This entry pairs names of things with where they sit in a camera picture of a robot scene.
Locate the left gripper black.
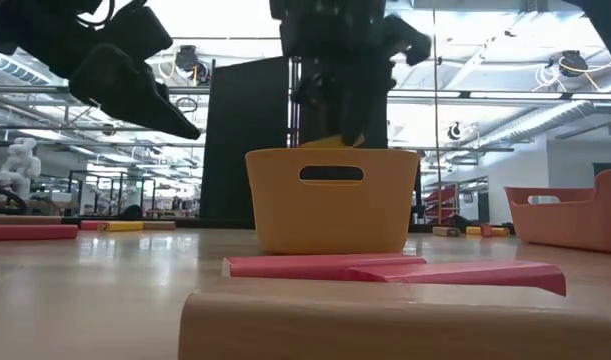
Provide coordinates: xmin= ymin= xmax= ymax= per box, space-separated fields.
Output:
xmin=32 ymin=0 xmax=186 ymax=134

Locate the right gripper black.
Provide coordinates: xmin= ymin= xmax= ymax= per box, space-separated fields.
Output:
xmin=269 ymin=0 xmax=432 ymax=147

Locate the yellow wooden block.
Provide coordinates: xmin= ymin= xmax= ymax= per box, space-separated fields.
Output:
xmin=465 ymin=225 xmax=511 ymax=238
xmin=97 ymin=220 xmax=145 ymax=233

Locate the yellow plastic bin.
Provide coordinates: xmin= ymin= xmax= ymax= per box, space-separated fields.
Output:
xmin=244 ymin=147 xmax=421 ymax=255

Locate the black room divider panel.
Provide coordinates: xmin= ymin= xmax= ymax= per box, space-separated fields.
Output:
xmin=199 ymin=54 xmax=390 ymax=230

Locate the thin metal pole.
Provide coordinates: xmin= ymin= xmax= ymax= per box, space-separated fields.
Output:
xmin=431 ymin=0 xmax=442 ymax=227

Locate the red shelf rack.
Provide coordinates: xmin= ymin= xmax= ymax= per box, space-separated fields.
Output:
xmin=423 ymin=183 xmax=459 ymax=225

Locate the orange plastic bin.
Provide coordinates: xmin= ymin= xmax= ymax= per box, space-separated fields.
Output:
xmin=503 ymin=168 xmax=611 ymax=255

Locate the black metal frame station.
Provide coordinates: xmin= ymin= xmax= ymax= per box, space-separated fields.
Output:
xmin=67 ymin=169 xmax=157 ymax=219

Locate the black aluminium table frame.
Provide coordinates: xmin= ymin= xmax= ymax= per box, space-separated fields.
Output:
xmin=0 ymin=214 xmax=516 ymax=235

